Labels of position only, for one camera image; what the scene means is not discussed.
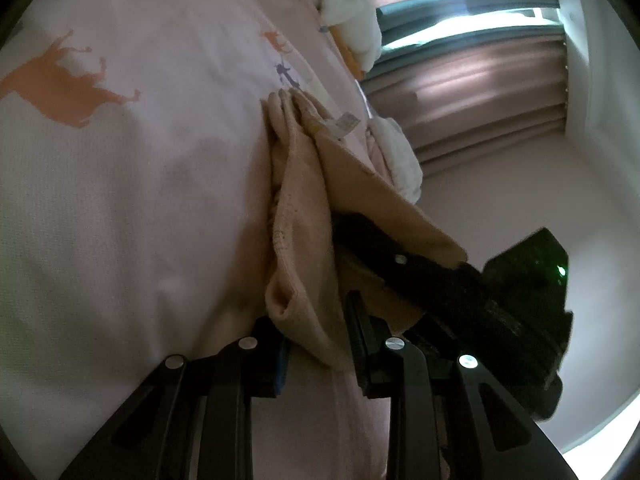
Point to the white plush toy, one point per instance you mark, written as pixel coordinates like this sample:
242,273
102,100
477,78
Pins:
350,5

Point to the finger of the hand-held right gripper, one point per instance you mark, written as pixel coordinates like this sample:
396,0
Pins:
400,270

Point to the beige small garment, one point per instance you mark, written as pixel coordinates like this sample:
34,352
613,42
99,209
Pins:
300,210

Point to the white fluffy cloth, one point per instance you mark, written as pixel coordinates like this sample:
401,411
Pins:
402,160

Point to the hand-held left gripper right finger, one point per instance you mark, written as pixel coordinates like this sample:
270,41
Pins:
361,355

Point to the pink curtain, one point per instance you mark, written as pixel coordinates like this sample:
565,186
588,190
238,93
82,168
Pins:
475,105

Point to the pink animal print bedsheet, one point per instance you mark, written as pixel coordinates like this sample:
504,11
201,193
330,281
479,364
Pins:
125,185

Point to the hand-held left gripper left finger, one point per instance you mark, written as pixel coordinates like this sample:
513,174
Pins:
281,370

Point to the window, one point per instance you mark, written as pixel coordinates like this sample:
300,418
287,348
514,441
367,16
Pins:
450,15

